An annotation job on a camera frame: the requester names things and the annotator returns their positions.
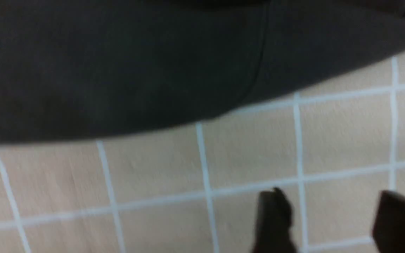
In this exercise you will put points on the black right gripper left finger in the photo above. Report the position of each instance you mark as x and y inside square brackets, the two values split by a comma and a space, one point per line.
[274, 220]

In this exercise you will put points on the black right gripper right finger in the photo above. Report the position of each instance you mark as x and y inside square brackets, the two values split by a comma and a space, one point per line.
[388, 231]

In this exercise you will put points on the dark gray long-sleeve shirt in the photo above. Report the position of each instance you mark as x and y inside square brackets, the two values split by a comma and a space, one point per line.
[86, 69]

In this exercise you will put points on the beige checkered tablecloth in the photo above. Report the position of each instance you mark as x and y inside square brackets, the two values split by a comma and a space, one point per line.
[331, 148]

